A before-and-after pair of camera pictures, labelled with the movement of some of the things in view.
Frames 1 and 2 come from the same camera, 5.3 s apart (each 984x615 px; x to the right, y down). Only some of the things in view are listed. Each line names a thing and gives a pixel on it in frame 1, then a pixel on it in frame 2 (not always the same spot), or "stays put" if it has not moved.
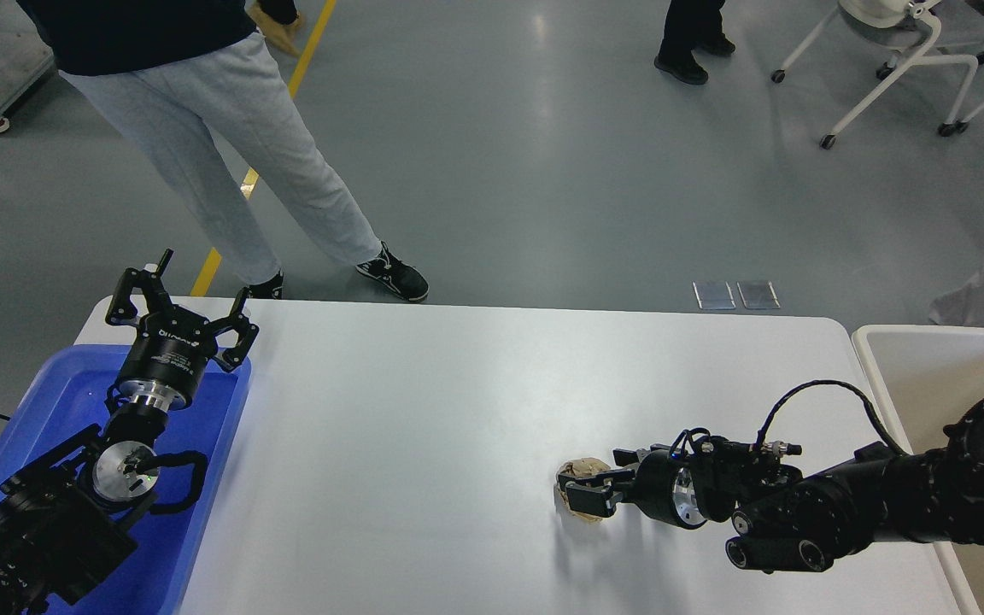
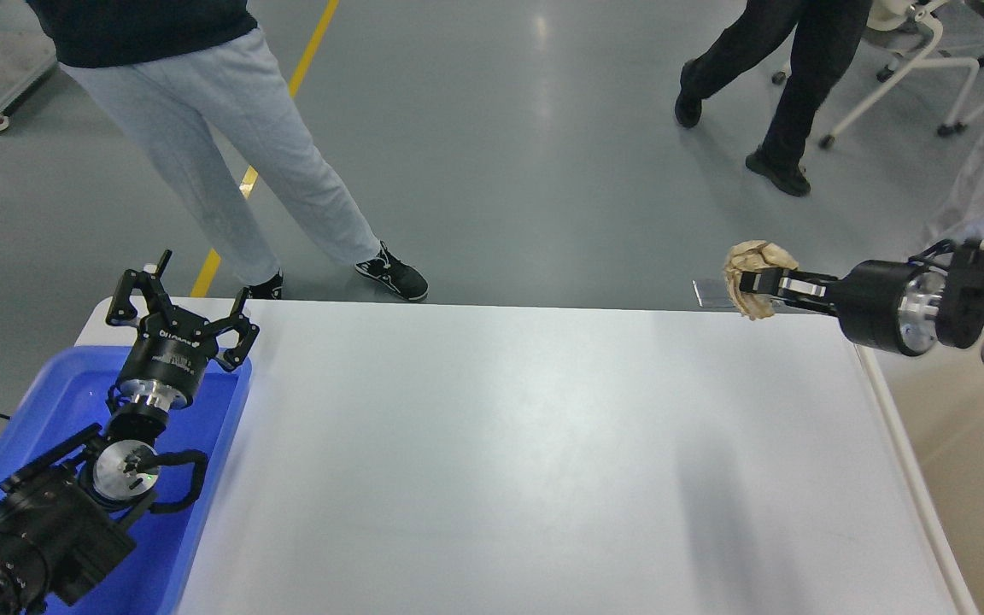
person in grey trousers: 195,74 stays put
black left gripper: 166,364 stays put
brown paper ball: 580,467 to 751,256
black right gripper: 664,488 to 882,302
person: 691,24 to 828,32
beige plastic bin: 933,376 stays put
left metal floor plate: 713,295 stays put
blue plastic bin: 65,394 stays put
